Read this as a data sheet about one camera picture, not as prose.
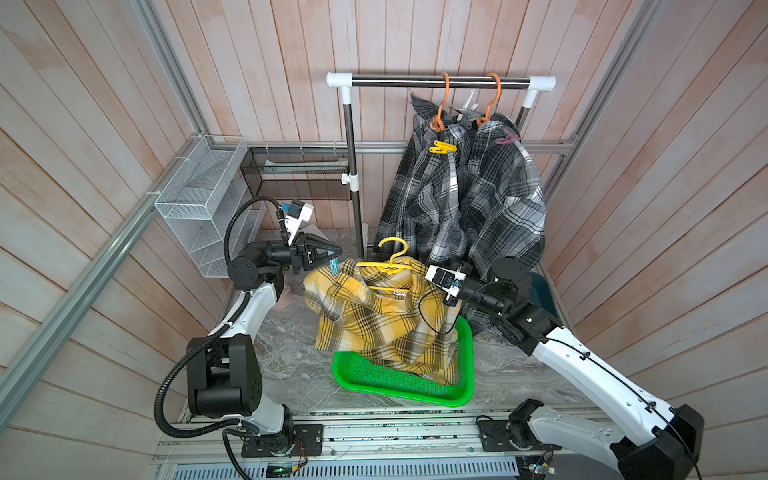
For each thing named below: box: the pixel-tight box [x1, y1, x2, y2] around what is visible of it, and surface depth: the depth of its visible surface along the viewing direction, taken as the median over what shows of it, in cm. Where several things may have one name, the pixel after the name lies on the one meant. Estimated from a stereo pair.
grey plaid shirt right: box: [467, 113, 546, 272], surface depth 65 cm
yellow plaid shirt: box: [303, 258, 462, 385], surface depth 73 cm
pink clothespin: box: [494, 129, 522, 144], surface depth 59 cm
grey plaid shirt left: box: [374, 93, 477, 267], surface depth 70 cm
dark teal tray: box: [528, 271, 558, 316], surface depth 100 cm
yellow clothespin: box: [429, 140, 458, 154], surface depth 61 cm
